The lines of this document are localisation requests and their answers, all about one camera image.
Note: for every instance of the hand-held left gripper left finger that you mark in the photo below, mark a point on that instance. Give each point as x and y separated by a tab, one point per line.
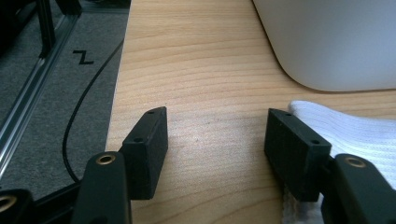
144	155

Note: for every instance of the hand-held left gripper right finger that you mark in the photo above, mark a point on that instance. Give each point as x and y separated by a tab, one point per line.
292	155

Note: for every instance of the white sock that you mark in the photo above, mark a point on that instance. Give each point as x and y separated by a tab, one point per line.
358	130

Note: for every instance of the white compartment storage box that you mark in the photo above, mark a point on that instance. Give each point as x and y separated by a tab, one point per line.
327	40

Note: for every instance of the black metal stand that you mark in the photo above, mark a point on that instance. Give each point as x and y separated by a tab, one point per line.
46	28

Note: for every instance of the metal floor rail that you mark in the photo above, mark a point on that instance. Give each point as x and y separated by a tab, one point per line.
29	93

